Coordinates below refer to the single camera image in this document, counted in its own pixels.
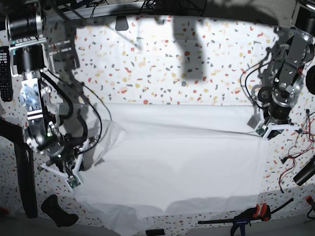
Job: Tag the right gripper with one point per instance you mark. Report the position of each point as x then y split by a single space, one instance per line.
68 164

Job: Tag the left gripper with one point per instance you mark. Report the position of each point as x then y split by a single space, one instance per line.
276 127

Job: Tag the white T-shirt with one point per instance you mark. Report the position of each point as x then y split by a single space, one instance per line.
162 160

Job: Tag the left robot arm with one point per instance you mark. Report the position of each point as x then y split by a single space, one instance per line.
281 81

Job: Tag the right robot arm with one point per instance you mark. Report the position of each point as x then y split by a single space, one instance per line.
47 107

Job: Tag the black cylinder tube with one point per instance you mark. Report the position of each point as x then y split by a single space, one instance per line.
306 173

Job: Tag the black round object right edge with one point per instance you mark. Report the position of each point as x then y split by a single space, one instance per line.
310 80

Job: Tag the black orange bar clamp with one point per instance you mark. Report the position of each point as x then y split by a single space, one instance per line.
240 221

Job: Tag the small black rectangular device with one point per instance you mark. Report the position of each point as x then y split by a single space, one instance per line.
155 232

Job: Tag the black TV remote control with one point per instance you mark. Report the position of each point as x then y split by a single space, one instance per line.
6 90

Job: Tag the terrazzo pattern table cloth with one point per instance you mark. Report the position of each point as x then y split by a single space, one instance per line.
167 60

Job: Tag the dark phone at table top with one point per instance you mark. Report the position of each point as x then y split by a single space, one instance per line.
121 23

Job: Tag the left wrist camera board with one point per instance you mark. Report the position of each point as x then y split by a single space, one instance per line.
261 129

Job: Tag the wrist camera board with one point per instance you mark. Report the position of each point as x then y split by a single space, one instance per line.
73 182
261 129

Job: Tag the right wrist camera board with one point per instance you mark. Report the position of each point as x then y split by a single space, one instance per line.
73 182

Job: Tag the black L-shaped bracket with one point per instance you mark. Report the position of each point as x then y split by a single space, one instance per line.
25 166

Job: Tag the aluminium rail at top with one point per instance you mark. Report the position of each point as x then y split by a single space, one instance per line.
52 16

